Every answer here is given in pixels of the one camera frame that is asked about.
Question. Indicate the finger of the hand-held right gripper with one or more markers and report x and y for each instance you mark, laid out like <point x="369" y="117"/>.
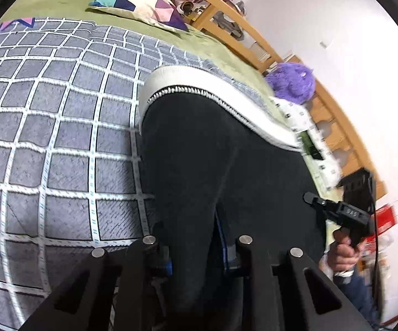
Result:
<point x="318" y="202"/>

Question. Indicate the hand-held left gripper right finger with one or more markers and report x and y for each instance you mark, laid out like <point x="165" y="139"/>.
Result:
<point x="230" y="258"/>

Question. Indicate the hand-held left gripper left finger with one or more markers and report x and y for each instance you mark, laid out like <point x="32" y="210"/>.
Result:
<point x="167" y="268"/>

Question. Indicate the black pants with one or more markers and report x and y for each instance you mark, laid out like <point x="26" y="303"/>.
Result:
<point x="192" y="165"/>

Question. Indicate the person's right forearm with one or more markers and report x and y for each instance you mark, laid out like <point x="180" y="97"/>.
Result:
<point x="357" y="296"/>

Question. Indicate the person's right hand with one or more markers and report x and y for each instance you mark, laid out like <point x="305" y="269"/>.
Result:
<point x="342" y="257"/>

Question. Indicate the red box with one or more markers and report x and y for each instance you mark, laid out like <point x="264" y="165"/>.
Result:
<point x="387" y="217"/>

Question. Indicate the dark flat device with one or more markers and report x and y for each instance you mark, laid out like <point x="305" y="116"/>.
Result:
<point x="313" y="146"/>

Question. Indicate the white flower print pillow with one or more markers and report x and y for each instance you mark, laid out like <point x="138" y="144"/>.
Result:
<point x="299" y="117"/>

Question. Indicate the purple plush toy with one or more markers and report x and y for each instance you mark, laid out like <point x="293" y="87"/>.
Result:
<point x="290" y="82"/>

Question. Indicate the grey checked star blanket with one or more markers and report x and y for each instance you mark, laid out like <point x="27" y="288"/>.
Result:
<point x="64" y="110"/>

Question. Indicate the pile of cluttered boxes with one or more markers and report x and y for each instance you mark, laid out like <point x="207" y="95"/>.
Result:
<point x="226" y="24"/>

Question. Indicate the geometric patterned pillow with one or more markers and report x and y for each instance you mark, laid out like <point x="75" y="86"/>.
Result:
<point x="140" y="5"/>

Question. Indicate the green bed sheet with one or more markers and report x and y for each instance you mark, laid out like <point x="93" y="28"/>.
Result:
<point x="81" y="10"/>

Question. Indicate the wooden bed frame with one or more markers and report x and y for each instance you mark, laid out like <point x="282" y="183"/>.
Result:
<point x="240" y="46"/>

